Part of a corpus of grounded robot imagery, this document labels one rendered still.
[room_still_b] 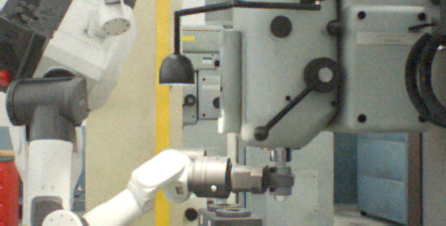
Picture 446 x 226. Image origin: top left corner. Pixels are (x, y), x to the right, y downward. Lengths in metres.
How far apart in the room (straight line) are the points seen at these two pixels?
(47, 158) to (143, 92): 1.71
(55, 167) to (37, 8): 0.38
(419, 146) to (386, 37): 0.36
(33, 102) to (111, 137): 1.64
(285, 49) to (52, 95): 0.50
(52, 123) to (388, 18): 0.72
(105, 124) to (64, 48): 1.57
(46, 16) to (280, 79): 0.57
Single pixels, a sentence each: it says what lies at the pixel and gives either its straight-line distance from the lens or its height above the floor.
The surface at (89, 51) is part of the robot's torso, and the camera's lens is 1.65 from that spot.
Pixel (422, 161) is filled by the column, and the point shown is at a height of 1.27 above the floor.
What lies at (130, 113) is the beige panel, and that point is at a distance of 3.19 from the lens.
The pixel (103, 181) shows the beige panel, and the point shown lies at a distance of 3.19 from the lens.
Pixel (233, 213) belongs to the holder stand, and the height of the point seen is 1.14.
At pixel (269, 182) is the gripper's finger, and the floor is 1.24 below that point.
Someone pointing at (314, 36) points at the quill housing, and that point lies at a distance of 1.45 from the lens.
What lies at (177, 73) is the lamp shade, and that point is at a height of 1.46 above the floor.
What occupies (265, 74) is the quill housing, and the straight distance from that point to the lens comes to 1.42.
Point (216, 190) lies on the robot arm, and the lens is 1.52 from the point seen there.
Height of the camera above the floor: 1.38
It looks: 1 degrees up
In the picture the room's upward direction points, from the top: straight up
